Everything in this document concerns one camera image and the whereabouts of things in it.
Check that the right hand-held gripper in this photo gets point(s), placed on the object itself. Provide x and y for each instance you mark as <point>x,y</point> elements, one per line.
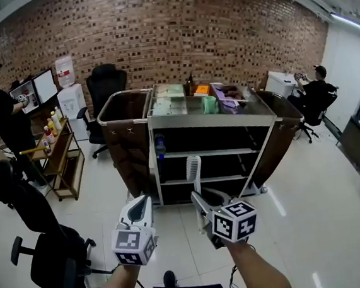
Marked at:
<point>238,223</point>

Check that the black low cabinet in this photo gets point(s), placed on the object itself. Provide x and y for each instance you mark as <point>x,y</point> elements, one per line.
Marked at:
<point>357,145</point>

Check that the orange box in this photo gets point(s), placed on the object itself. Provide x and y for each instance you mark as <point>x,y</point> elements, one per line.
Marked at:
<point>201,90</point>

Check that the clear water jug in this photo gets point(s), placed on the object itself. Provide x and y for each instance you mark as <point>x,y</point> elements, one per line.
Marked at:
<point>64,72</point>

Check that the brown cloth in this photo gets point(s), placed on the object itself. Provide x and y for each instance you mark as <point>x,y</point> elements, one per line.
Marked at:
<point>232,91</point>

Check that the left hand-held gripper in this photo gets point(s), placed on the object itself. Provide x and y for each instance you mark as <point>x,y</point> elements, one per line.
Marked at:
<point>131,244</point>

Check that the ceiling light strip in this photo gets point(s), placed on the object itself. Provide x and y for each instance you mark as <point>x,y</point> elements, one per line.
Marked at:
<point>352,22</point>

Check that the person's left black shoe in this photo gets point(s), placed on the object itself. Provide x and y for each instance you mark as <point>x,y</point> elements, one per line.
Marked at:
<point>170,278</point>

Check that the white drink bottle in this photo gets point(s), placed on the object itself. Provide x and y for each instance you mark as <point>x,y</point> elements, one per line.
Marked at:
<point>59,113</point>

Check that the white sink cabinet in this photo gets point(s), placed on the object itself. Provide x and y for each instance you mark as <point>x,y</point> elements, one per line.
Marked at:
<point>280,83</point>

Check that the pale green packets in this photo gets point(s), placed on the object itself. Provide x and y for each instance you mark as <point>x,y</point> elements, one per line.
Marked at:
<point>170,91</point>

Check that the blue bottle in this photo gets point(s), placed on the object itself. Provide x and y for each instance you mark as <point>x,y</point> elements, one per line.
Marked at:
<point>160,145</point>

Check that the wooden trolley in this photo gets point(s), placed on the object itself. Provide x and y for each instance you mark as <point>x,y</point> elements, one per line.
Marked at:
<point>37,154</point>

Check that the person's right forearm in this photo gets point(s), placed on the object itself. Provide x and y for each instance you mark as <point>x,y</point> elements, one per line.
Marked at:
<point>258,268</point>

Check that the purple cloth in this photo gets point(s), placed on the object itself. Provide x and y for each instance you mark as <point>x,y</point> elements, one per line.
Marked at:
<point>227,105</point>

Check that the yellow drink bottle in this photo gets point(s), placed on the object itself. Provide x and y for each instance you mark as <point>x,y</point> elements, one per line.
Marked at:
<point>56,120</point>

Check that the purple drink can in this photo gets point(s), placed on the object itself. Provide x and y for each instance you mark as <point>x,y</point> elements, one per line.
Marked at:
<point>46,146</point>

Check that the brown fabric laundry hamper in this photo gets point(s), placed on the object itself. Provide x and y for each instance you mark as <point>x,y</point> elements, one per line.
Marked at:
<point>130,157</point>
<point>275,150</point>

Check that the orange drink bottle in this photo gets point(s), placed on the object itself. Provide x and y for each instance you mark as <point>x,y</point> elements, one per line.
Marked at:
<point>52,127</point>

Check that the steel housekeeping cart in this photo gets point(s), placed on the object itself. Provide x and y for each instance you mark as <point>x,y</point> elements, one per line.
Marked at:
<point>212,118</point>

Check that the green cup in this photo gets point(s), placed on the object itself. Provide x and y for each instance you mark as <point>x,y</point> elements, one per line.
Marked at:
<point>210,105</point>

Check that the red drink bottle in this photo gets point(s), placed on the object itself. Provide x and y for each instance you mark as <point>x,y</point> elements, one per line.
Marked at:
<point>49,135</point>

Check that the white brush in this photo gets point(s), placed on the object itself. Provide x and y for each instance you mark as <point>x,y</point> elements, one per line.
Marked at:
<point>194,167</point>

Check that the dark glass bottle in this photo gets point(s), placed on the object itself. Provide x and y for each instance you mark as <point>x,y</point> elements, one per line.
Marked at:
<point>190,83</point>

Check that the white water dispenser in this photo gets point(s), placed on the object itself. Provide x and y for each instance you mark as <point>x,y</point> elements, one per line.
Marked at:
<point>72,106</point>

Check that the black mini fridge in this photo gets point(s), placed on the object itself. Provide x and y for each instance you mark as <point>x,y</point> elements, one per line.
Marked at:
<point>35,89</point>

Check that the black office chair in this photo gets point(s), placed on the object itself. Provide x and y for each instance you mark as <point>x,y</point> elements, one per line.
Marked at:
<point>106,84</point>
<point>51,254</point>
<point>319,107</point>

